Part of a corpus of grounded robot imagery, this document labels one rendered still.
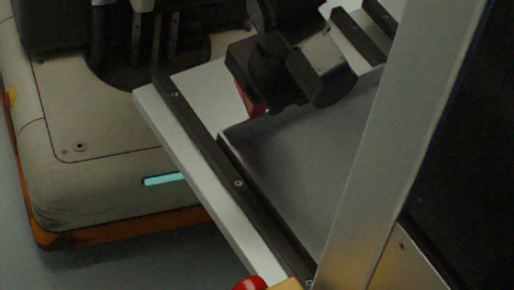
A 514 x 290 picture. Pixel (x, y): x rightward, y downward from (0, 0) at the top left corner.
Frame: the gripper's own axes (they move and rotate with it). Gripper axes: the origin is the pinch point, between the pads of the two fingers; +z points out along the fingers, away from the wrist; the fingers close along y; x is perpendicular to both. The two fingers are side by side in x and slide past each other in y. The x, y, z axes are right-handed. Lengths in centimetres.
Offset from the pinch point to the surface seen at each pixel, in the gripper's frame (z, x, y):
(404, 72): -46, -13, 24
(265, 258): 1.6, -9.2, 16.9
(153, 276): 94, 9, -20
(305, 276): -1.1, -7.6, 21.8
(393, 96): -43, -13, 24
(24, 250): 97, -12, -39
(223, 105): 4.1, -1.1, -4.6
